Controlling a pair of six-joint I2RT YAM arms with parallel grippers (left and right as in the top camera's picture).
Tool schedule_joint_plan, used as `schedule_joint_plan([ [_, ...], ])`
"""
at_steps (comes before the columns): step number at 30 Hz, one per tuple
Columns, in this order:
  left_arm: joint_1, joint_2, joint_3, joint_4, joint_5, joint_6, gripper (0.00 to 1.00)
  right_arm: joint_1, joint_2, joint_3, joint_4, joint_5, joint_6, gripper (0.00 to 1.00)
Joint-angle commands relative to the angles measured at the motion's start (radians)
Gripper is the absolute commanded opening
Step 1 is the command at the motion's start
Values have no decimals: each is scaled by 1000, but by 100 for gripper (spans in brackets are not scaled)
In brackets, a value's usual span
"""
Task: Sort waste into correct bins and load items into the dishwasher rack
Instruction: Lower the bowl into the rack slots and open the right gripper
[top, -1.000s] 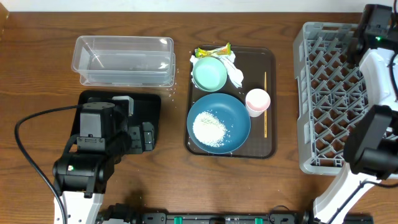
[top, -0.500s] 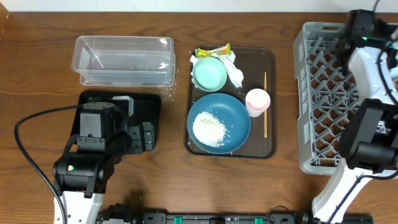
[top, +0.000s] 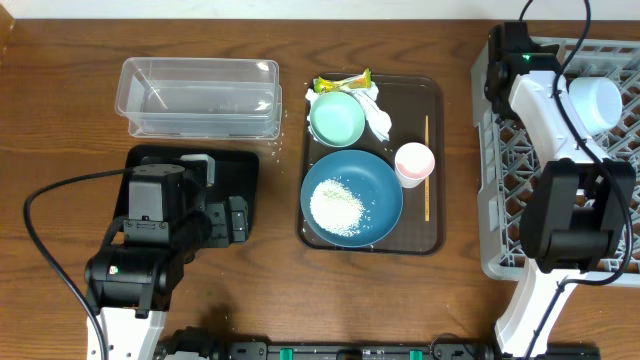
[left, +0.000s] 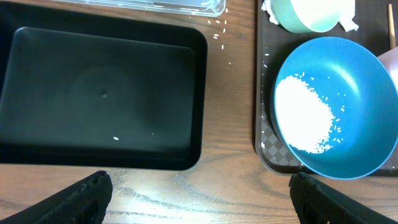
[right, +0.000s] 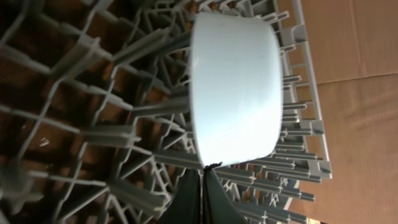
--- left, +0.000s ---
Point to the clear plastic bin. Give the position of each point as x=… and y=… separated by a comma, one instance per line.
x=207, y=8

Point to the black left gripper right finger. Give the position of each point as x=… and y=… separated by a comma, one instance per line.
x=317, y=203

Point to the mint green bowl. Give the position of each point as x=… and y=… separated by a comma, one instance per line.
x=306, y=16

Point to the white rice pile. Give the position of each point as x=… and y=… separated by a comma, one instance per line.
x=304, y=119

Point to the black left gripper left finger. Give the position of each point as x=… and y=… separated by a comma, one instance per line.
x=83, y=202

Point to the crumpled white napkin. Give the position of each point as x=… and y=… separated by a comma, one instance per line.
x=345, y=20

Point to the pink cup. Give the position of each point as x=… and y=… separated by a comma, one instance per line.
x=390, y=61

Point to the black plastic bin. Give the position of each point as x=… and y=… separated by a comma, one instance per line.
x=80, y=89

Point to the wooden chopstick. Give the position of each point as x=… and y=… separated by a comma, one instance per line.
x=392, y=35

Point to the dark brown serving tray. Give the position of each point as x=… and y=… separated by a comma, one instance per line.
x=274, y=44

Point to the dark blue plate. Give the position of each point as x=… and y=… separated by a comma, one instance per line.
x=362, y=96

